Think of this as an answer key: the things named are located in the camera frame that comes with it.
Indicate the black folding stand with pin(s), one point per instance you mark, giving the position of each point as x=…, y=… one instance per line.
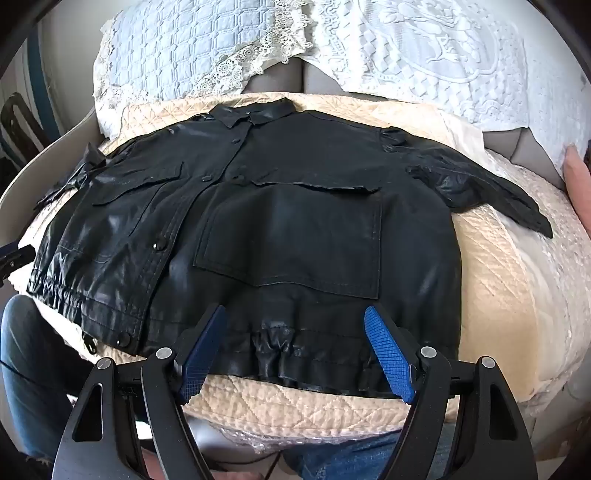
x=23, y=124

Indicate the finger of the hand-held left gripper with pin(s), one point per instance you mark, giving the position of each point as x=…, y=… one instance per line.
x=14, y=264

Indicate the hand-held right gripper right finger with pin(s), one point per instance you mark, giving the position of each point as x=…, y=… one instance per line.
x=388, y=355

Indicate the person's leg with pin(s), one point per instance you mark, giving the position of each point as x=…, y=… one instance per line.
x=41, y=369
x=351, y=457

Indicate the white embossed cover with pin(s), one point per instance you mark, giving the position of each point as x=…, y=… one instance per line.
x=415, y=46

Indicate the pink cushion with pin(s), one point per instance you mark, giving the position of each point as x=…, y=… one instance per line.
x=579, y=180

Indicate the person's left leg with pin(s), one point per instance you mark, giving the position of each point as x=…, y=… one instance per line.
x=41, y=369

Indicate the blue white striped curtain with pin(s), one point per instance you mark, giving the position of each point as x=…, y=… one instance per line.
x=44, y=92

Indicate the person's right leg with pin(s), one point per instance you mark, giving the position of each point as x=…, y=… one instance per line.
x=351, y=457

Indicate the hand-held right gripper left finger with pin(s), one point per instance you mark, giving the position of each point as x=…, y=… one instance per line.
x=203, y=351

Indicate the beige quilted mat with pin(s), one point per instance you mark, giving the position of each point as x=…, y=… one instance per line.
x=286, y=410

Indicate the black leather jacket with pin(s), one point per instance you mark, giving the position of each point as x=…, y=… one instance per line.
x=277, y=207

